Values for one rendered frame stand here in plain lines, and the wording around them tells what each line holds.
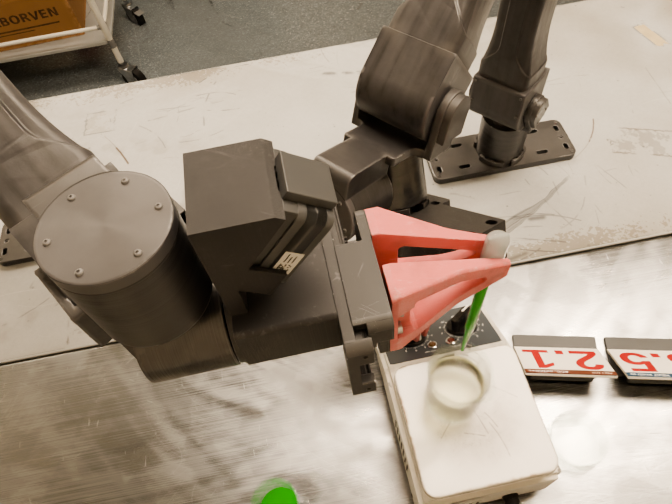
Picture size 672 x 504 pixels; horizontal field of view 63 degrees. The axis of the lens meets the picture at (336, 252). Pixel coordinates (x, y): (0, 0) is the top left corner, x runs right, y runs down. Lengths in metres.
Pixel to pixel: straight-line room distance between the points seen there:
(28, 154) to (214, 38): 2.34
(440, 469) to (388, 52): 0.35
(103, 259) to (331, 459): 0.42
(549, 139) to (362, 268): 0.60
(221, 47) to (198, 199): 2.40
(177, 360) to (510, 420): 0.33
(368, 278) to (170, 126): 0.68
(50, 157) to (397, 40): 0.26
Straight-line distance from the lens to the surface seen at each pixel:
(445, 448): 0.52
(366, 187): 0.43
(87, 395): 0.71
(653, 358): 0.68
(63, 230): 0.25
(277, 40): 2.59
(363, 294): 0.27
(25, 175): 0.36
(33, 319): 0.79
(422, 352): 0.57
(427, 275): 0.28
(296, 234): 0.22
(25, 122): 0.37
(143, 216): 0.23
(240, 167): 0.23
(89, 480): 0.68
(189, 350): 0.29
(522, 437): 0.53
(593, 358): 0.65
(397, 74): 0.44
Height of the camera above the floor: 1.49
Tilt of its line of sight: 57 degrees down
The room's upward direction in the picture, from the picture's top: 8 degrees counter-clockwise
